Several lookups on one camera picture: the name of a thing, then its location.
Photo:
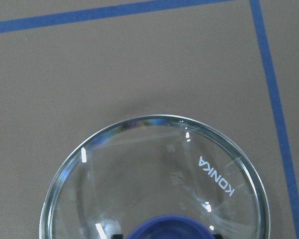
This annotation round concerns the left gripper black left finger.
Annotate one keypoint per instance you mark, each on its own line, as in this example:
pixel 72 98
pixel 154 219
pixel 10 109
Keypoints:
pixel 117 236

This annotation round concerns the glass pot lid blue knob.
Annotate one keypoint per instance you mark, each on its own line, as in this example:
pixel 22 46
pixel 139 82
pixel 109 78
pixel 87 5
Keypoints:
pixel 156 177

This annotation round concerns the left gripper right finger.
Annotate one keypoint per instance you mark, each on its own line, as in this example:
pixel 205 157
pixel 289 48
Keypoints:
pixel 218 236

